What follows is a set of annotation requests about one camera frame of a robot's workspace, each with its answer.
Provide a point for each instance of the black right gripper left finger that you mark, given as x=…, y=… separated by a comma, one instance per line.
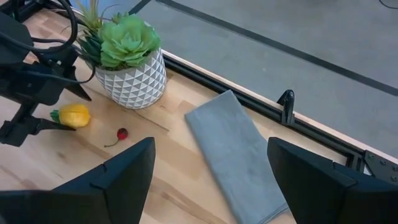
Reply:
x=118, y=189

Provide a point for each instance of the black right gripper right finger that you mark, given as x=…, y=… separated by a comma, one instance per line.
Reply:
x=326, y=193

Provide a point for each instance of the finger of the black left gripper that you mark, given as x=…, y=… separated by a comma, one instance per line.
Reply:
x=76, y=85
x=21, y=130

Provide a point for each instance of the yellow toy corn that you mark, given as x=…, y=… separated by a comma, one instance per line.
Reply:
x=74, y=115

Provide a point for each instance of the red toy cherry with stem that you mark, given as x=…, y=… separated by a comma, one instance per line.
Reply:
x=122, y=133

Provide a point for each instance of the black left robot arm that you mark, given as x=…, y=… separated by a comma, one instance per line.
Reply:
x=14, y=40

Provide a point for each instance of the succulent in patterned white pot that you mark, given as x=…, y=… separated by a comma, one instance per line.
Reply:
x=130, y=77

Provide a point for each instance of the grey folded cloth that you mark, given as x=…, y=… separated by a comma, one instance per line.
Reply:
x=236, y=149

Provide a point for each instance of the black frame clamp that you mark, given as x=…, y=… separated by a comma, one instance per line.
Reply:
x=287, y=105

